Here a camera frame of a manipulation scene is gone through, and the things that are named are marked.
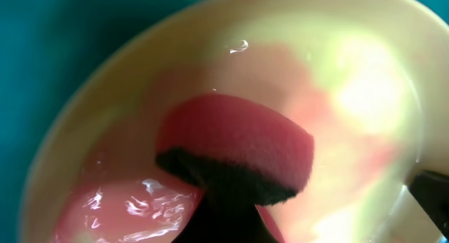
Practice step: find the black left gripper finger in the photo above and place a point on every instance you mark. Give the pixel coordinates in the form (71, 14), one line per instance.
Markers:
(230, 218)

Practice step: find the hourglass green red sponge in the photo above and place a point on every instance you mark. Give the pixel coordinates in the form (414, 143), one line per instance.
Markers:
(240, 152)

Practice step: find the yellow plate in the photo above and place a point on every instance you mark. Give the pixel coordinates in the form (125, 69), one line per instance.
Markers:
(367, 78)

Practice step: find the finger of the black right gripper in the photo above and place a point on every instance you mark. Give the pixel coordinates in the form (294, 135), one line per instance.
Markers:
(430, 189)

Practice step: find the teal plastic tray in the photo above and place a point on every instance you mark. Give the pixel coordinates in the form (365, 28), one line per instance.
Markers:
(49, 50)

